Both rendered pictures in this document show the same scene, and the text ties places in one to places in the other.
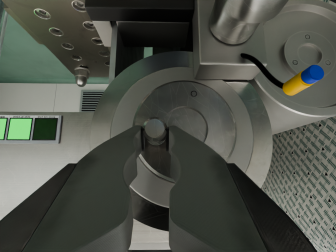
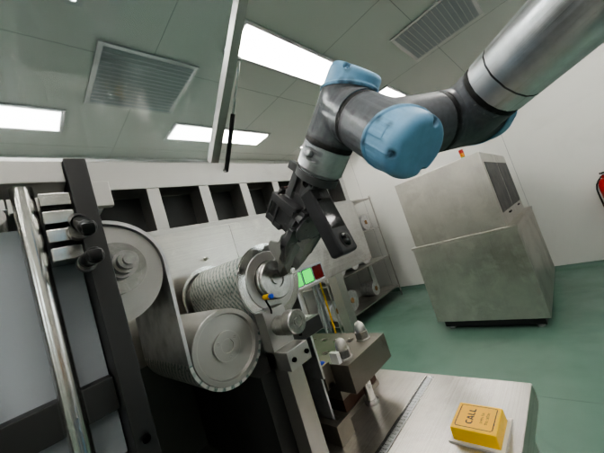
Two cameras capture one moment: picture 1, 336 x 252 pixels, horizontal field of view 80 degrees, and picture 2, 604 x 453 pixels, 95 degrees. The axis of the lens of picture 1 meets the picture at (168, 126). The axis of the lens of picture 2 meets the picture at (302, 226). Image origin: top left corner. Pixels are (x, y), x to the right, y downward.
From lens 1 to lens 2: 45 cm
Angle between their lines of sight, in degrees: 50
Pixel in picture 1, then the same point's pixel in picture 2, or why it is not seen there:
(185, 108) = (278, 287)
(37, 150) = not seen: hidden behind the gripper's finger
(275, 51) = (242, 341)
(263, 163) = (240, 277)
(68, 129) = not seen: hidden behind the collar
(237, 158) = (251, 276)
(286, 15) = (241, 368)
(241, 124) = (253, 290)
